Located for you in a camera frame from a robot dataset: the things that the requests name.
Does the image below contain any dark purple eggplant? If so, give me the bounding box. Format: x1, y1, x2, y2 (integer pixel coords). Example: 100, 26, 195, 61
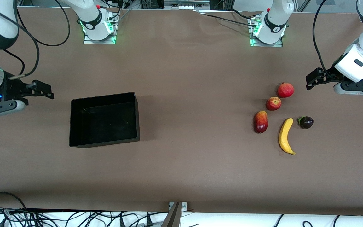
297, 116, 314, 129

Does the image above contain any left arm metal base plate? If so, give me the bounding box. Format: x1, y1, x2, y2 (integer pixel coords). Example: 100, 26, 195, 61
249, 16, 283, 48

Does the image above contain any black rectangular plastic box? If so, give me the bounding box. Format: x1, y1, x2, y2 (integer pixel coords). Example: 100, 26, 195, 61
69, 92, 141, 148

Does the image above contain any yellow banana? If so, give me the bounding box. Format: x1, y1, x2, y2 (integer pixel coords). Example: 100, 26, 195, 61
279, 118, 296, 155

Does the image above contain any red yellow mango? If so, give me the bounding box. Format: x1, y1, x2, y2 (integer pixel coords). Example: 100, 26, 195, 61
254, 110, 268, 134

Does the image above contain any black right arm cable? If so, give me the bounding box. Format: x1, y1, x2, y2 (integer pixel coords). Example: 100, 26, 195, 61
0, 0, 71, 79

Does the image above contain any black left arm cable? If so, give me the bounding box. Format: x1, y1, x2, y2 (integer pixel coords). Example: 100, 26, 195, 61
312, 0, 339, 81

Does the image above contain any red apple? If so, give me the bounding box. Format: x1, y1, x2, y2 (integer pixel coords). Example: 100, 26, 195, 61
266, 97, 282, 111

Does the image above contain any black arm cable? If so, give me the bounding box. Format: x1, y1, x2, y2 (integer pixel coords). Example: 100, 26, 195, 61
312, 0, 339, 81
0, 0, 71, 79

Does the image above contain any dark slanted bar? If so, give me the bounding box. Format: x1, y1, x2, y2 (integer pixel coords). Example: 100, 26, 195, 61
161, 202, 182, 227

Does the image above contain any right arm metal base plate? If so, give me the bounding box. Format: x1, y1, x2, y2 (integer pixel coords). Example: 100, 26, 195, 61
83, 13, 116, 44

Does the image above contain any silver table edge bracket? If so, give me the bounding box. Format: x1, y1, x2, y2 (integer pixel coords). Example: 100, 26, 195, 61
168, 202, 187, 211

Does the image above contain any thin black tabletop cable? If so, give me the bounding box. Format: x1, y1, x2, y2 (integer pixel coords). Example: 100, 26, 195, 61
199, 10, 259, 28

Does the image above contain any black cable tangle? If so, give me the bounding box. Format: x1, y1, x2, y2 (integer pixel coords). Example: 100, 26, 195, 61
0, 207, 169, 227

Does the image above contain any red pomegranate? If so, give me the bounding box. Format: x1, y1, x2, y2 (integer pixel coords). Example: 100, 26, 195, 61
277, 82, 295, 98

